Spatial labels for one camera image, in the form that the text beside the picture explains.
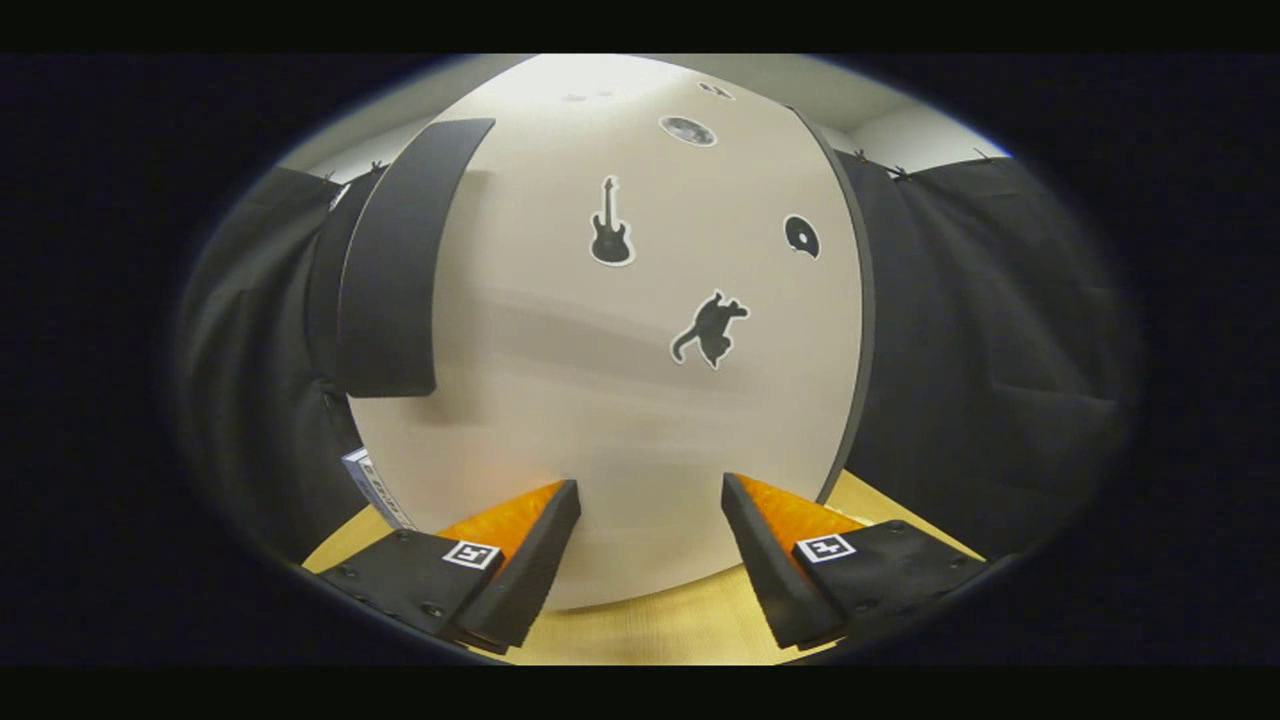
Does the beige cabinet door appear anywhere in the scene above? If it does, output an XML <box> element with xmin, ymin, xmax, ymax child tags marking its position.
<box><xmin>345</xmin><ymin>55</ymin><xmax>867</xmax><ymax>612</ymax></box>

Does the black door handle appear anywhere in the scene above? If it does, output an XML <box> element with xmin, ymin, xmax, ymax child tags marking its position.
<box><xmin>336</xmin><ymin>117</ymin><xmax>497</xmax><ymax>400</ymax></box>

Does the row of black cloth clips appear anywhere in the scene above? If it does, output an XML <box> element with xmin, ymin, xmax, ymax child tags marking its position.
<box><xmin>318</xmin><ymin>147</ymin><xmax>996</xmax><ymax>186</ymax></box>

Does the dark book with white spine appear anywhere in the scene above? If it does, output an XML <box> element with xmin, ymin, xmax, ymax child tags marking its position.
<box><xmin>341</xmin><ymin>447</ymin><xmax>418</xmax><ymax>532</ymax></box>

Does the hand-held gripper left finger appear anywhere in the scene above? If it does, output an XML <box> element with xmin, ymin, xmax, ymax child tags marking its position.
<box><xmin>313</xmin><ymin>478</ymin><xmax>584</xmax><ymax>655</ymax></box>

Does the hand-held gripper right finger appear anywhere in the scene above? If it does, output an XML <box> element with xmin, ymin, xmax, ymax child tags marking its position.
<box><xmin>721</xmin><ymin>472</ymin><xmax>992</xmax><ymax>652</ymax></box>

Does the black backdrop cloth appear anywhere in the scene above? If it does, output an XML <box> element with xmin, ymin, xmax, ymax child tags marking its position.
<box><xmin>178</xmin><ymin>150</ymin><xmax>1136</xmax><ymax>591</ymax></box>

